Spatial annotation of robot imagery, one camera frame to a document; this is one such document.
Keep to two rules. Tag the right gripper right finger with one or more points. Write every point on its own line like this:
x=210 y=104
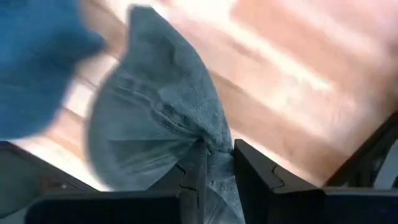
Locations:
x=280 y=202

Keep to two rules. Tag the olive green baseball cap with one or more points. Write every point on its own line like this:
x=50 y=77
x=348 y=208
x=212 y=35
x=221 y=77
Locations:
x=155 y=109

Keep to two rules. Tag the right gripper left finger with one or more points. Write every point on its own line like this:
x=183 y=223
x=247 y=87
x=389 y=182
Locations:
x=124 y=208

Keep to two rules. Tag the blue baseball cap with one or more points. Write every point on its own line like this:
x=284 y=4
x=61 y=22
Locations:
x=37 y=62

